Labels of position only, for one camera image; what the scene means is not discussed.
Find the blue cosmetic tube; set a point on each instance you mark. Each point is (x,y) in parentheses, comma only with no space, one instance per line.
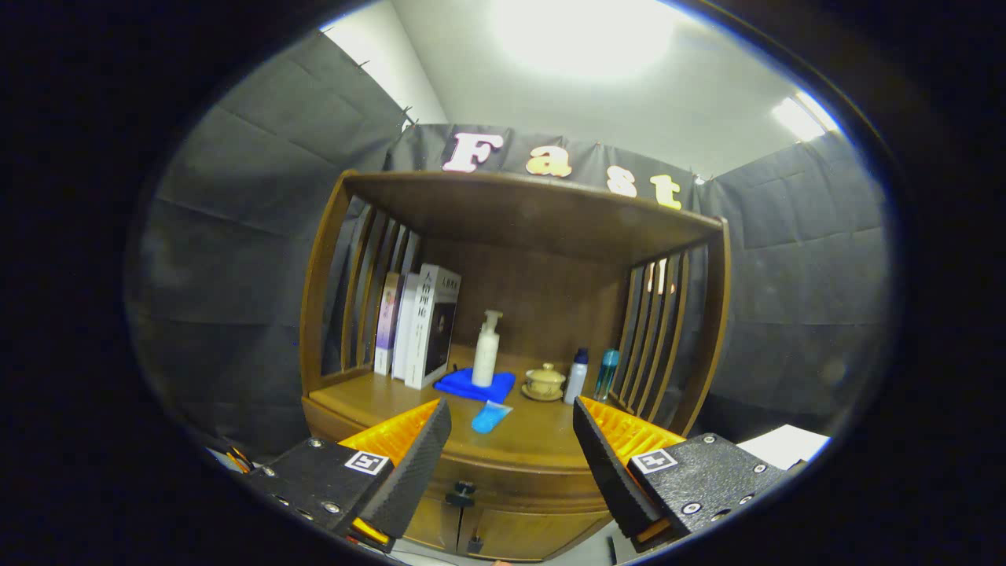
(489,419)

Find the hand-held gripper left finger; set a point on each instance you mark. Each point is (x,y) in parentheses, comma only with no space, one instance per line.
(413,472)

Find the blue folded cloth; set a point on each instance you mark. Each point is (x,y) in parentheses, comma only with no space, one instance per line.
(460,387)

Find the wooden cabinet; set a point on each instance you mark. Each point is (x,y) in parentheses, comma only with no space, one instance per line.
(534,299)

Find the small ceiling light panel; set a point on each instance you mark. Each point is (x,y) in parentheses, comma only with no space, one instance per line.
(802,116)

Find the purple book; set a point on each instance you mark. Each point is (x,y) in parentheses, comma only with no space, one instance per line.
(387,330)

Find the wooden cabinet door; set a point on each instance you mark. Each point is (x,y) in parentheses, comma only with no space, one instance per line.
(436,527)
(526,538)

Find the beige ceramic saucer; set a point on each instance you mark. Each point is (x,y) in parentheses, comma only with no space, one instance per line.
(542,396)

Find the white pump bottle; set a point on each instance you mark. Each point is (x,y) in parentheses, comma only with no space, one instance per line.
(486,358)

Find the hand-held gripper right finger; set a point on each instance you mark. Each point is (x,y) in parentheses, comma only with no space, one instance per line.
(613,479)

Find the thin white book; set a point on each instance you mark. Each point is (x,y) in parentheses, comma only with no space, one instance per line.
(404,330)

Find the beige lidded tea cup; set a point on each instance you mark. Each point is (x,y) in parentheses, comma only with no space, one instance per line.
(545,380)

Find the clear blue bottle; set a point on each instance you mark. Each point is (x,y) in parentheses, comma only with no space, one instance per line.
(606,377)

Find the white bottle with blue cap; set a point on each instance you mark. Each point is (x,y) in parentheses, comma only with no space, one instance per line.
(575,381)

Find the thick white and black book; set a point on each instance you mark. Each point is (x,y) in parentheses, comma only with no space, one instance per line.
(428,330)

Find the wooden countertop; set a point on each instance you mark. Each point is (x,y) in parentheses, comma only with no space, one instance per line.
(534,440)

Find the orange and black tool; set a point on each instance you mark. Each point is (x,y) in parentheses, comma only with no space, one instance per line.
(238,460)

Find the grey metal filing cabinet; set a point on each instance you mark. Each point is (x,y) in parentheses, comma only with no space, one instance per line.
(782,446)

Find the black drawer knob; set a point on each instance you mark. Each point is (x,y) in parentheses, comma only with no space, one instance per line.
(461,495)

